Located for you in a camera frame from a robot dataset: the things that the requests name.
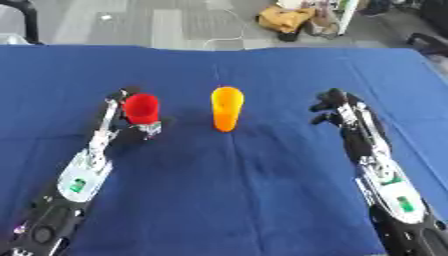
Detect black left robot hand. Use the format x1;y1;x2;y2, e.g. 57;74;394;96
96;86;177;152

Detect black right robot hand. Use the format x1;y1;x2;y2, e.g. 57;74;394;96
308;87;389;165

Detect red plastic cup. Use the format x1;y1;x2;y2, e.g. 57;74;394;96
120;93;161;126

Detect white furniture leg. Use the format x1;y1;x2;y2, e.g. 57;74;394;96
334;0;361;36

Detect black chair base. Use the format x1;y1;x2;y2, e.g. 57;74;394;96
404;31;448;57

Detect yellow bag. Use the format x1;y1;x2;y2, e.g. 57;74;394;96
255;5;317;34

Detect black chair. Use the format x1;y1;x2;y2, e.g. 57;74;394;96
0;0;46;46

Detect white cable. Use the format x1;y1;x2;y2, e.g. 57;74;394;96
201;7;249;51

